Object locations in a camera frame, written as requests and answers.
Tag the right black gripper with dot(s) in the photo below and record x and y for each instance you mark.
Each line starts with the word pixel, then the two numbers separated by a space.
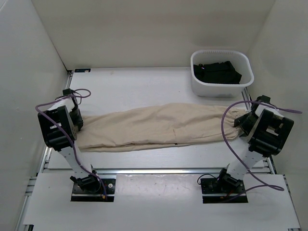
pixel 241 121

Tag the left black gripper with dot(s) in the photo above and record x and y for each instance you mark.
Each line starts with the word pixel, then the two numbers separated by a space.
pixel 79 121

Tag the beige trousers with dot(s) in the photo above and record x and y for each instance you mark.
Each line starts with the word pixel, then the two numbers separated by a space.
pixel 153 127

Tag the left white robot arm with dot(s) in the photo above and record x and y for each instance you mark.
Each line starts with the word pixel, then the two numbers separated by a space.
pixel 59 126

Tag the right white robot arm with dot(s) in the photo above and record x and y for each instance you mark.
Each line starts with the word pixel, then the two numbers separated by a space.
pixel 266 132

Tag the black folded trousers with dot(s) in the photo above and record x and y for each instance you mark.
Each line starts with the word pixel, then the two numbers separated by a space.
pixel 217 73

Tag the small blue label sticker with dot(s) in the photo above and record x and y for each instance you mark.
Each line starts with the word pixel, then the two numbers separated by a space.
pixel 82 70

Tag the white plastic basket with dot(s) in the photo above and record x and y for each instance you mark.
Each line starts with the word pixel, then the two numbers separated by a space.
pixel 239 61

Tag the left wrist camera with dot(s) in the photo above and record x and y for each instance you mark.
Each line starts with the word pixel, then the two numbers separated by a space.
pixel 68 93

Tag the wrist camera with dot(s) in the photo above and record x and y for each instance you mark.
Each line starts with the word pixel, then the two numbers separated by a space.
pixel 68 93
pixel 263 99

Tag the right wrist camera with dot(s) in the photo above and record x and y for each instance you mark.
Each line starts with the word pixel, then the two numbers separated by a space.
pixel 263 99

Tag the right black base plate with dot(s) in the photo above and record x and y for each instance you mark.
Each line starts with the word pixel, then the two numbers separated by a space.
pixel 219 192

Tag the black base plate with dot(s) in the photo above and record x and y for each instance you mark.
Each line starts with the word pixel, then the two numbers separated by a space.
pixel 96 194
pixel 219 192

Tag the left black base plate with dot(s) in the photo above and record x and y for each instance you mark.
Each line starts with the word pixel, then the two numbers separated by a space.
pixel 96 194

